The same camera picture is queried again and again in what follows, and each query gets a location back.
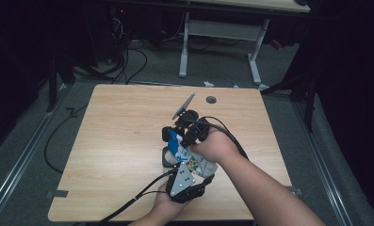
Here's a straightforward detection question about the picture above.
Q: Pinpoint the bundle of black cables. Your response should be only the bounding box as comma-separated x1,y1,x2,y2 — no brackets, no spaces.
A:
106,12,149,85

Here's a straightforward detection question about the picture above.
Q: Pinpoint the right hand-held gripper cable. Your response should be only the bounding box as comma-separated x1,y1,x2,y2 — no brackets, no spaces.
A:
182,115,251,162

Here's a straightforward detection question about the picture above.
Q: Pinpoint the long black floor cable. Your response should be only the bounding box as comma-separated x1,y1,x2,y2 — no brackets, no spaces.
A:
43,103,89,174

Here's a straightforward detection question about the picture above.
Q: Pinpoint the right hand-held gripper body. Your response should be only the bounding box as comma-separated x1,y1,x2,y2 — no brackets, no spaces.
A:
171,91,213,149

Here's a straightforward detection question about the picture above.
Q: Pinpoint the person's right hand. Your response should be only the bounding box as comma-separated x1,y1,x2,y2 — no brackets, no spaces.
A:
189,126,243,165

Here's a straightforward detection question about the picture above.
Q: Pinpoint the grey tape strip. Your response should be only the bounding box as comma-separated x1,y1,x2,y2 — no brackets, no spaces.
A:
46,189,69,200
286,186,303,196

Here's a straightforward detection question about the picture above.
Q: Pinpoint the hand-held gripper cable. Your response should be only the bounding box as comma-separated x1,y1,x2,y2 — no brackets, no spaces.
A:
94,167,180,226
182,115,251,162

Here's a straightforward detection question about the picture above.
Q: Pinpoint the person's left hand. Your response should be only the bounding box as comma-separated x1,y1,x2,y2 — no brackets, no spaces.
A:
150,187,192,221

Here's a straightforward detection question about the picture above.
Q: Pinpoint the metal floor rail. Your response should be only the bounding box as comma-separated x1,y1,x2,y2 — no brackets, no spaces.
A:
0,84,70,218
292,102,353,226

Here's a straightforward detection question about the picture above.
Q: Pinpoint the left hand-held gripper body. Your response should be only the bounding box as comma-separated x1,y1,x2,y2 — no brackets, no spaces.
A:
165,161,208,204

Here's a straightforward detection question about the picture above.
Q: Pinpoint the glass jar with black lid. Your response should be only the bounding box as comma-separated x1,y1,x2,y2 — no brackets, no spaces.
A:
161,125,185,170

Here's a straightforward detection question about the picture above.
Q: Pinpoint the left hand-held gripper cable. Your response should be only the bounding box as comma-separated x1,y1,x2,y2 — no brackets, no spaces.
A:
94,167,180,226

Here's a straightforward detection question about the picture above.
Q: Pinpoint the black metal stand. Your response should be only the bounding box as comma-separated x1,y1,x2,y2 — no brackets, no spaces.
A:
261,72,318,133
45,56,76,113

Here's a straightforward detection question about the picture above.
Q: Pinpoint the white and blue pouch bag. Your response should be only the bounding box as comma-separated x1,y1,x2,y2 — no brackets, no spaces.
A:
168,128,219,179

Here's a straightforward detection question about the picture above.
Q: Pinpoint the desk with white metal legs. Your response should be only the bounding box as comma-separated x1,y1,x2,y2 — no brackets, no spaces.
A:
112,0,311,87

